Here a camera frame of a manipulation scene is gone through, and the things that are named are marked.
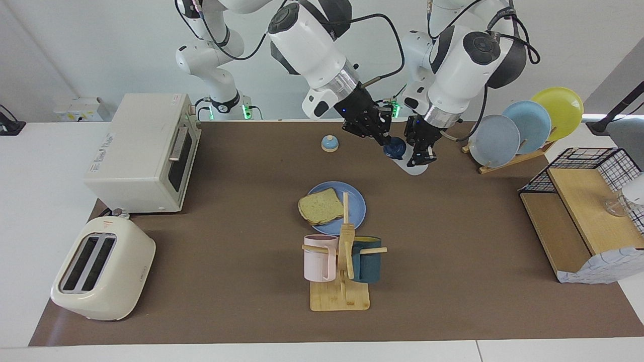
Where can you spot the white rounded object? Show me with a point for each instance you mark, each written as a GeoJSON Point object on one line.
{"type": "Point", "coordinates": [635, 190]}

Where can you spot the black camera stand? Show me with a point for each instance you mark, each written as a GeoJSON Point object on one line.
{"type": "Point", "coordinates": [611, 115]}

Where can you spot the white checked cloth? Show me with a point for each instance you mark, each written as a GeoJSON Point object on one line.
{"type": "Point", "coordinates": [604, 266]}

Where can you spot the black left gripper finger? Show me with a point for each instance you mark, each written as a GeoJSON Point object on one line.
{"type": "Point", "coordinates": [415, 156]}
{"type": "Point", "coordinates": [431, 153]}

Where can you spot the wooden two-tier shelf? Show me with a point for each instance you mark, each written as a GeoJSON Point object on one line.
{"type": "Point", "coordinates": [583, 211]}

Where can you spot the small blue call bell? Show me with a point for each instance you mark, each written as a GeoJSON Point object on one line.
{"type": "Point", "coordinates": [329, 145]}

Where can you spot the white toaster oven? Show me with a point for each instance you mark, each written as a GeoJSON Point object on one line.
{"type": "Point", "coordinates": [113, 198]}

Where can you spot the brown table mat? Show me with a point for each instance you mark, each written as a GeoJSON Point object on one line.
{"type": "Point", "coordinates": [226, 251]}

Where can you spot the grey round plate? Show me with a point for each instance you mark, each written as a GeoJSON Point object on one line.
{"type": "Point", "coordinates": [495, 141]}

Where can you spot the light blue round plate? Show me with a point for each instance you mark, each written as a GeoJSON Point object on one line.
{"type": "Point", "coordinates": [533, 123]}

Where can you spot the white power strip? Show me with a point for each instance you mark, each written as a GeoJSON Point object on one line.
{"type": "Point", "coordinates": [80, 110]}

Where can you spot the toasted bread slice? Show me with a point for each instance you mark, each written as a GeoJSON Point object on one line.
{"type": "Point", "coordinates": [319, 207]}

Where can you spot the yellow round plate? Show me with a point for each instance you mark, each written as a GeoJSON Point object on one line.
{"type": "Point", "coordinates": [563, 108]}

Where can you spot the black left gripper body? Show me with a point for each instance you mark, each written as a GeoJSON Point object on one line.
{"type": "Point", "coordinates": [425, 131]}

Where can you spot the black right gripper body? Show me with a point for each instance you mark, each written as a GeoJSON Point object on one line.
{"type": "Point", "coordinates": [363, 113]}

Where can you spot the cream two-slot toaster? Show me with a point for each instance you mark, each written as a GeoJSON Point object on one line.
{"type": "Point", "coordinates": [121, 281]}

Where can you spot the translucent seasoning bottle navy cap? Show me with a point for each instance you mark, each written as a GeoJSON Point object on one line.
{"type": "Point", "coordinates": [395, 148]}

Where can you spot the wooden mug tree stand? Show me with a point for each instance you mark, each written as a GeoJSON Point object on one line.
{"type": "Point", "coordinates": [339, 299]}

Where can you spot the pink mug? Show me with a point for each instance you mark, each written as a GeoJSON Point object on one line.
{"type": "Point", "coordinates": [317, 261]}

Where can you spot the teal mug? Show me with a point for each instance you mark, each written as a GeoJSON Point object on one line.
{"type": "Point", "coordinates": [367, 264]}

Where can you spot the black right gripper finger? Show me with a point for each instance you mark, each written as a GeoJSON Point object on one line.
{"type": "Point", "coordinates": [386, 138]}
{"type": "Point", "coordinates": [375, 139]}

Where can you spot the clear drinking glass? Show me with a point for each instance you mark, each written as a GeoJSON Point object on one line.
{"type": "Point", "coordinates": [616, 207]}

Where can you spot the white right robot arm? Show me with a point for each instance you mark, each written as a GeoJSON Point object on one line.
{"type": "Point", "coordinates": [312, 45]}

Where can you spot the black clamp base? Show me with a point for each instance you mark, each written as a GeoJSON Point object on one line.
{"type": "Point", "coordinates": [10, 126]}

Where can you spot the wooden plate rack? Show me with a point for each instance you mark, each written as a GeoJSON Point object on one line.
{"type": "Point", "coordinates": [508, 163]}

